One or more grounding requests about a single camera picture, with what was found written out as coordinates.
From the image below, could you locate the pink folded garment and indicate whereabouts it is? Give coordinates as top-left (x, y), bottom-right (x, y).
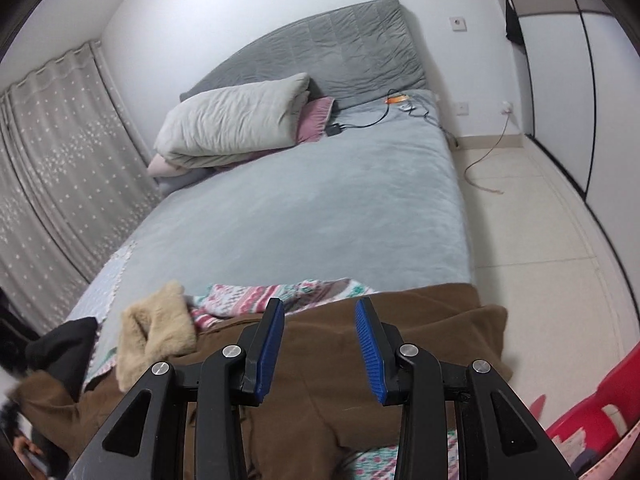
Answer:
top-left (146, 154), bottom-right (177, 179)

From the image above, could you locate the grey dotted curtain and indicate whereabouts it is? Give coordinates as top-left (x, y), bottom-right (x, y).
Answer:
top-left (0, 40), bottom-right (163, 331)

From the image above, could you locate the thin charging cable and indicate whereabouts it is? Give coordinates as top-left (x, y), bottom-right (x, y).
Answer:
top-left (464, 110), bottom-right (512, 196)

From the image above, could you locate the white sliding wardrobe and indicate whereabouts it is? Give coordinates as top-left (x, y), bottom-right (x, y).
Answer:
top-left (500, 0), bottom-right (640, 211)

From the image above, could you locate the person's left hand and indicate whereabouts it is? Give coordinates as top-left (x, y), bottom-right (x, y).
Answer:
top-left (12, 435), bottom-right (49, 477)

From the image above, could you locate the beige fur collar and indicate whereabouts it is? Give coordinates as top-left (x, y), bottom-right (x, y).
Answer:
top-left (116, 281), bottom-right (198, 391)

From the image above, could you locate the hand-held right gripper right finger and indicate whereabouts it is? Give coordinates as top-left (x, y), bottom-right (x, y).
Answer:
top-left (355, 297), bottom-right (577, 480)

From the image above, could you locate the patterned knit sweater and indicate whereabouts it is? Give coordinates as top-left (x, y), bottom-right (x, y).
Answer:
top-left (65, 240), bottom-right (461, 480)

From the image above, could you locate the black cable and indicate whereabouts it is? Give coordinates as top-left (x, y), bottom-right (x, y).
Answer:
top-left (342, 89), bottom-right (458, 148)

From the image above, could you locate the black garment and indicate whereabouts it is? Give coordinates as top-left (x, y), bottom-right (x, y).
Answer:
top-left (25, 316), bottom-right (101, 401)

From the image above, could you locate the grey lilac pillow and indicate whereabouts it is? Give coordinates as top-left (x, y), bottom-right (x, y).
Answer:
top-left (160, 166), bottom-right (213, 195)

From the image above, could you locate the red plastic stool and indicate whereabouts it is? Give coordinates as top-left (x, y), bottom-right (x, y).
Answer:
top-left (532, 340), bottom-right (640, 480)

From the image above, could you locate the light grey folded garment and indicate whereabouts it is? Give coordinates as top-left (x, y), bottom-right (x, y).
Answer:
top-left (152, 72), bottom-right (313, 168)

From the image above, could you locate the bed with grey sheet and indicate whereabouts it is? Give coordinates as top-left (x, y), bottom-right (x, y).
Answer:
top-left (65, 87), bottom-right (473, 341)

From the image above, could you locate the dark grey garment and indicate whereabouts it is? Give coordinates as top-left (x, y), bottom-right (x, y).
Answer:
top-left (180, 0), bottom-right (428, 111)

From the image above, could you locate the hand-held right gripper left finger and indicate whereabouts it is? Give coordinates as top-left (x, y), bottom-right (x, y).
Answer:
top-left (65, 297), bottom-right (286, 480)

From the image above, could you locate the mauve pillow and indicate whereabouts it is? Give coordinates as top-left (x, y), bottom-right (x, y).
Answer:
top-left (215, 96), bottom-right (336, 171)

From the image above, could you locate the brown coat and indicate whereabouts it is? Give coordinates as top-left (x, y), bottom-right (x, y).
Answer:
top-left (10, 282), bottom-right (513, 480)

